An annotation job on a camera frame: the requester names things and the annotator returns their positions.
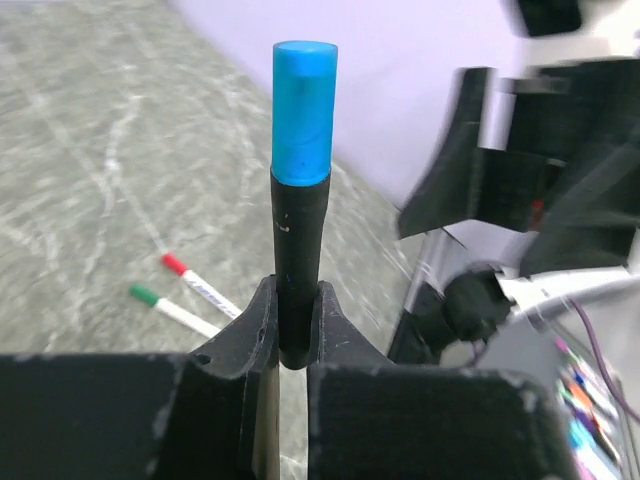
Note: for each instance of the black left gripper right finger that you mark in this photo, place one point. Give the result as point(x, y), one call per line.
point(369, 418)

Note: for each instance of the white marker with green tip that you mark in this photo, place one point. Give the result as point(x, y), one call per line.
point(173, 311)

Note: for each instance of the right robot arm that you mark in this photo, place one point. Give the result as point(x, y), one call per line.
point(470, 305)

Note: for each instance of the blue pen cap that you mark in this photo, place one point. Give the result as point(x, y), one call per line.
point(304, 86)

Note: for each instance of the white marker with red tip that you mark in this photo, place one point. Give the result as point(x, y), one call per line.
point(198, 284)

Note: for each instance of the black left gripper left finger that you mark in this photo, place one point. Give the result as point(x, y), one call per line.
point(208, 414)

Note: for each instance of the coloured markers in background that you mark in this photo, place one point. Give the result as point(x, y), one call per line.
point(595, 428)

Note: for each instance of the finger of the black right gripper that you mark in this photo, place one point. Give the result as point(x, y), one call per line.
point(449, 192)

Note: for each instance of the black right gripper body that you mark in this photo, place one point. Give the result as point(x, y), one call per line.
point(569, 174)

